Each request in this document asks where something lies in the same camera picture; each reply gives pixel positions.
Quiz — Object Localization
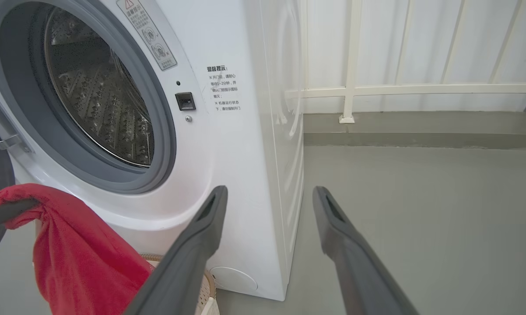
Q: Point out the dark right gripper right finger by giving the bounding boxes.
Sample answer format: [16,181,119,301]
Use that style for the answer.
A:
[312,186,421,315]

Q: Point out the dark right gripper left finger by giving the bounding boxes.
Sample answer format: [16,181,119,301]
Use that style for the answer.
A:
[123,185,228,315]

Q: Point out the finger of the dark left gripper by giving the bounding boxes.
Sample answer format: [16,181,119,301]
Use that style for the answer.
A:
[0,199,38,233]

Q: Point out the red and white garment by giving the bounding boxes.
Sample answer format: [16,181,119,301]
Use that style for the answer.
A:
[0,184,155,315]

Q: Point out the cream basket with brown rim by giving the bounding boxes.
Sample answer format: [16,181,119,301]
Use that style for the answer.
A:
[138,254,221,315]

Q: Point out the metal door hinge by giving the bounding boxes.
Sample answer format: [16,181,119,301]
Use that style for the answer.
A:
[0,81,32,154]

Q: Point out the white front-load washing machine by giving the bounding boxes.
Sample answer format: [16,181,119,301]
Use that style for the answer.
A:
[0,0,305,302]

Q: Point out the white metal railing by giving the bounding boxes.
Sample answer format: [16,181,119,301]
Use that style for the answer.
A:
[285,0,526,124]

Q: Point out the grey warning sticker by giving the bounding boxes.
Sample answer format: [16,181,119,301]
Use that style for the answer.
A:
[116,0,178,71]

